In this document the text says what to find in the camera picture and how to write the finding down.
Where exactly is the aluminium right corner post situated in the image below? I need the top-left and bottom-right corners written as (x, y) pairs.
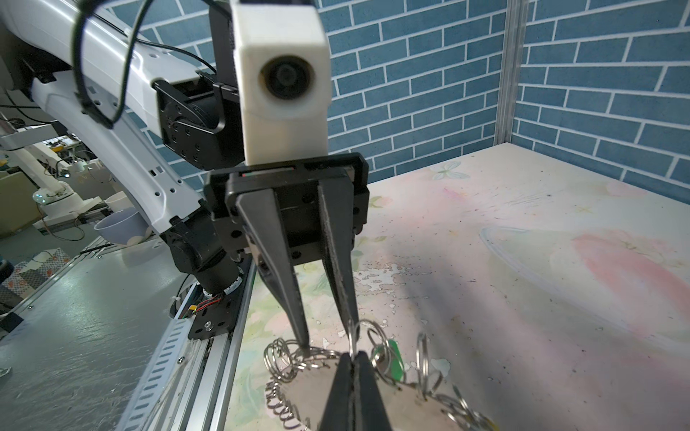
top-left (494, 0), bottom-right (529, 145)

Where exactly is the aluminium front rail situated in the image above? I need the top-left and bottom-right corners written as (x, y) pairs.
top-left (116, 264), bottom-right (256, 430)

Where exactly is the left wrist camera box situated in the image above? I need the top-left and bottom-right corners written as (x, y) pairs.
top-left (230, 1), bottom-right (332, 165)

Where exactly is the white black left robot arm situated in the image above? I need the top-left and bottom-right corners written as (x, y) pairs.
top-left (1, 1), bottom-right (368, 350)

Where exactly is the large metal keyring band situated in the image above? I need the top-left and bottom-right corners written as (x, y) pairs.
top-left (263, 320), bottom-right (497, 430)

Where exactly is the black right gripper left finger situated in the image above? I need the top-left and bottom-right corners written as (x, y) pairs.
top-left (319, 353), bottom-right (354, 431)

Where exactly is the white paper cup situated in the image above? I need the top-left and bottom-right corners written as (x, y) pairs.
top-left (93, 208), bottom-right (153, 247)

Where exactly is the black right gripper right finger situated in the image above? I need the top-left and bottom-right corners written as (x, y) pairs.
top-left (353, 351), bottom-right (393, 431)

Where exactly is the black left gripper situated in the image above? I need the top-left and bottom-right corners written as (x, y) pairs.
top-left (204, 153), bottom-right (369, 356)

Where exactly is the green tagged key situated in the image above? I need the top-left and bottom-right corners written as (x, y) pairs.
top-left (372, 339), bottom-right (406, 383)

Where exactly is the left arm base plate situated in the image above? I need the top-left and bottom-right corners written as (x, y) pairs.
top-left (170, 257), bottom-right (253, 340)

